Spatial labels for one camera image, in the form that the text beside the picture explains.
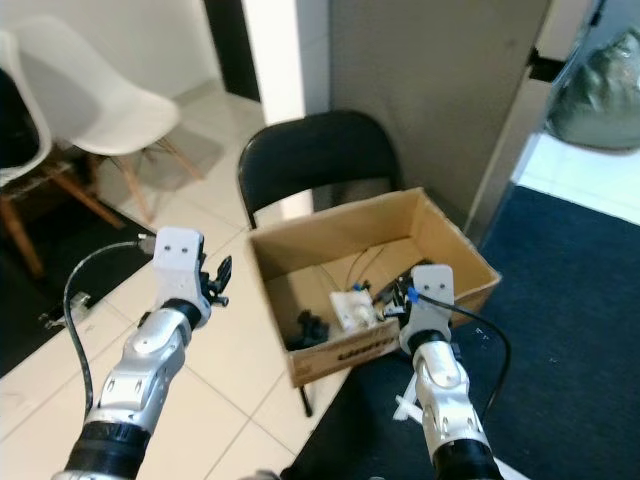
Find long black trash item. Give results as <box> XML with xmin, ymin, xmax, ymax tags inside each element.
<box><xmin>372</xmin><ymin>262</ymin><xmax>421</xmax><ymax>306</ymax></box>

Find white square trash item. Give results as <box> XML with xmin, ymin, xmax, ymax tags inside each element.
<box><xmin>330</xmin><ymin>290</ymin><xmax>379</xmax><ymax>334</ymax></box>

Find small black trash item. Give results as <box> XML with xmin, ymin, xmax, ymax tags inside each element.
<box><xmin>290</xmin><ymin>309</ymin><xmax>329</xmax><ymax>351</ymax></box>

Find grey-green filled trash bag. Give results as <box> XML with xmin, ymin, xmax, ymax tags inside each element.
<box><xmin>544</xmin><ymin>27</ymin><xmax>640</xmax><ymax>152</ymax></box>

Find printed open cardboard box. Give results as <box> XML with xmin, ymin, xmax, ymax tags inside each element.
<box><xmin>247</xmin><ymin>187</ymin><xmax>502</xmax><ymax>389</ymax></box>

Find black folding chair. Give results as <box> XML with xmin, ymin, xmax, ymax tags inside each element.
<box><xmin>237</xmin><ymin>109</ymin><xmax>407</xmax><ymax>418</ymax></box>

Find small white floor object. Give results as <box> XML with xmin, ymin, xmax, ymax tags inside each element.
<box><xmin>40</xmin><ymin>303</ymin><xmax>83</xmax><ymax>333</ymax></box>

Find dark blue carpet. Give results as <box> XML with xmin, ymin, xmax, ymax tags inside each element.
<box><xmin>278</xmin><ymin>185</ymin><xmax>640</xmax><ymax>480</ymax></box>

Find black floor mat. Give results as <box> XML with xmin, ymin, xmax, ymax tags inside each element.
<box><xmin>0</xmin><ymin>195</ymin><xmax>153</xmax><ymax>377</ymax></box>

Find white shell chair wooden legs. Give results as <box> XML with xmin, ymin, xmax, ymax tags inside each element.
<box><xmin>0</xmin><ymin>28</ymin><xmax>123</xmax><ymax>281</ymax></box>
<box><xmin>15</xmin><ymin>14</ymin><xmax>203</xmax><ymax>227</ymax></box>

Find grey cabinet side panel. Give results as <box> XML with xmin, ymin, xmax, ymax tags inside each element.
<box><xmin>328</xmin><ymin>0</ymin><xmax>557</xmax><ymax>229</ymax></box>

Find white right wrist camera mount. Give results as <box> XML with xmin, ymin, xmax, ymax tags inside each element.
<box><xmin>400</xmin><ymin>262</ymin><xmax>457</xmax><ymax>351</ymax></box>

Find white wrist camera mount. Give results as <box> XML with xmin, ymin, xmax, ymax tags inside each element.
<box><xmin>400</xmin><ymin>262</ymin><xmax>457</xmax><ymax>351</ymax></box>
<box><xmin>154</xmin><ymin>227</ymin><xmax>207</xmax><ymax>307</ymax></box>

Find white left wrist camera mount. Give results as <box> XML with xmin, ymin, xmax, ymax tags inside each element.
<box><xmin>154</xmin><ymin>227</ymin><xmax>207</xmax><ymax>307</ymax></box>

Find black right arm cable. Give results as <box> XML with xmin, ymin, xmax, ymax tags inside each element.
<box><xmin>418</xmin><ymin>290</ymin><xmax>513</xmax><ymax>426</ymax></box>

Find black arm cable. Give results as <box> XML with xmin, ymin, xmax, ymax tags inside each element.
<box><xmin>62</xmin><ymin>239</ymin><xmax>161</xmax><ymax>421</ymax></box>
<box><xmin>418</xmin><ymin>290</ymin><xmax>513</xmax><ymax>426</ymax></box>

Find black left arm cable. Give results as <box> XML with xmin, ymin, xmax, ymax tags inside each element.
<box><xmin>62</xmin><ymin>239</ymin><xmax>161</xmax><ymax>421</ymax></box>

